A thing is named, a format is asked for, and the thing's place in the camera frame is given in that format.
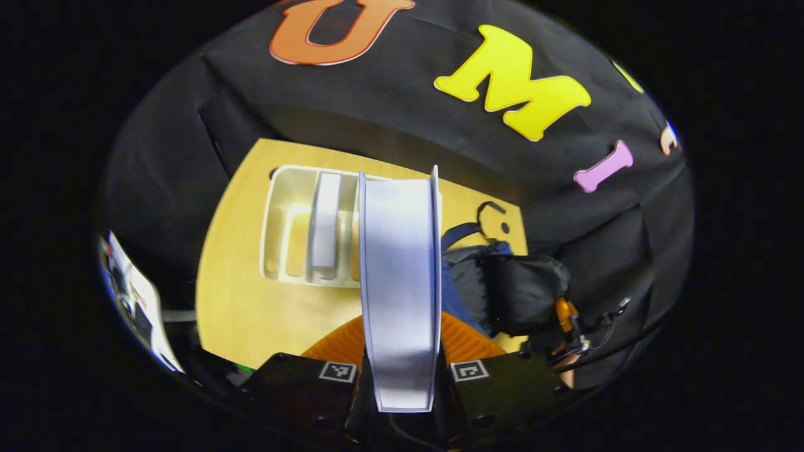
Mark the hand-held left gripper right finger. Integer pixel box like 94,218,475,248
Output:
438,312,572,443

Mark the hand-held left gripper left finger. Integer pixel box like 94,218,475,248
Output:
236,314,371,443

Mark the blue schoolbag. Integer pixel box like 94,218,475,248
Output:
440,201,572,340

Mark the white book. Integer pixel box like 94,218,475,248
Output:
308,173,344,281
358,165,443,413

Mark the white bookshelf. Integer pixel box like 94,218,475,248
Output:
259,164,443,289

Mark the white paper sheet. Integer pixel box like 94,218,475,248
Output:
108,231,184,372

